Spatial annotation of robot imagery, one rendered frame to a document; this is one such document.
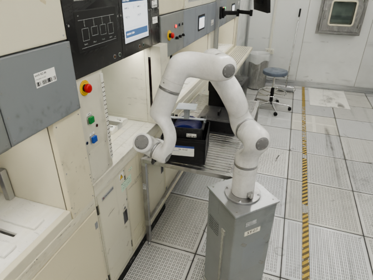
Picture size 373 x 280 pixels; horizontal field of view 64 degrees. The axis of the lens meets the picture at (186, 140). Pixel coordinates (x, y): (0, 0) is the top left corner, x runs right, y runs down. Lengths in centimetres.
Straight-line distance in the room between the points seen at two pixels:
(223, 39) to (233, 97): 360
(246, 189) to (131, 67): 108
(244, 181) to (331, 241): 128
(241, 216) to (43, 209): 92
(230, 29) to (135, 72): 295
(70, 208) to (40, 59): 66
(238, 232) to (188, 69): 87
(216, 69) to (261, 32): 479
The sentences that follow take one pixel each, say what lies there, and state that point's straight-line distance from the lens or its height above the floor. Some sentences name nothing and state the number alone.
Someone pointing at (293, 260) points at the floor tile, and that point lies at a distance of 244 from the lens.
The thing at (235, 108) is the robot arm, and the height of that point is 128.
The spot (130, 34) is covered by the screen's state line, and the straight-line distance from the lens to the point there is 170.
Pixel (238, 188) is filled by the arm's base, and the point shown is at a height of 83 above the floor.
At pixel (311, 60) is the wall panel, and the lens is 599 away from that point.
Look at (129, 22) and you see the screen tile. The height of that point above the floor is 157.
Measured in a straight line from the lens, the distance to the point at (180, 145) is 181.
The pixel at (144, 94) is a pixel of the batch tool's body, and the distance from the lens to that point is 207.
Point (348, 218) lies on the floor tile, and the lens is 295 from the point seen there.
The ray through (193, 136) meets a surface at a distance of 180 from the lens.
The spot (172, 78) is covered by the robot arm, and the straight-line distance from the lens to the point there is 118.
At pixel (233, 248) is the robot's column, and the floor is 54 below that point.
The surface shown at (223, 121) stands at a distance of 219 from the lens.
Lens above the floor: 177
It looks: 28 degrees down
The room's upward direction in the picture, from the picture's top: 1 degrees clockwise
